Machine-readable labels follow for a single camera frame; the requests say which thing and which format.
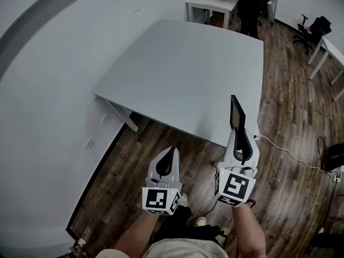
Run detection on black office chair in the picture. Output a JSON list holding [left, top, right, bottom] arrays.
[[292, 14, 333, 55]]

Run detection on person's left forearm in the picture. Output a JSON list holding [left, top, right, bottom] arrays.
[[114, 211, 162, 258]]

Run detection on black floor cable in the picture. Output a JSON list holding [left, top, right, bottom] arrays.
[[317, 135, 330, 171]]

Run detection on white power cable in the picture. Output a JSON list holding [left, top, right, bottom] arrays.
[[259, 135, 338, 176]]

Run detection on large white table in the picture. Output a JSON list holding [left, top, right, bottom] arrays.
[[92, 19, 266, 148]]

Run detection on beige shirt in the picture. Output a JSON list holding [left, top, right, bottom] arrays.
[[95, 238, 226, 258]]

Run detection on black picture frame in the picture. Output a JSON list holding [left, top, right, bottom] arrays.
[[230, 95, 247, 145]]

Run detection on black waist pouch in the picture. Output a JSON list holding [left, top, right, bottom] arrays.
[[188, 224, 226, 246]]

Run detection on long white desk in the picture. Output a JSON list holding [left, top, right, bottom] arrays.
[[307, 35, 344, 102]]

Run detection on grey panel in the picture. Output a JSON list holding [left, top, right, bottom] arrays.
[[264, 0, 274, 23]]

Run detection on black bag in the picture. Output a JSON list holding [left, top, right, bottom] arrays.
[[325, 143, 344, 171]]

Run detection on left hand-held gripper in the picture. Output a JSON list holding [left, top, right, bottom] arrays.
[[141, 147, 183, 215]]

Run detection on black trousers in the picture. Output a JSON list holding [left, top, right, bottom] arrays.
[[153, 205, 194, 245]]

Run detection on person's right forearm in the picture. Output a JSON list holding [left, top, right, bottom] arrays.
[[231, 203, 267, 258]]

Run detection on small white table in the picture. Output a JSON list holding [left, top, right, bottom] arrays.
[[185, 0, 240, 30]]

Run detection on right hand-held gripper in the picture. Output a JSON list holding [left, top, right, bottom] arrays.
[[214, 127, 260, 207]]

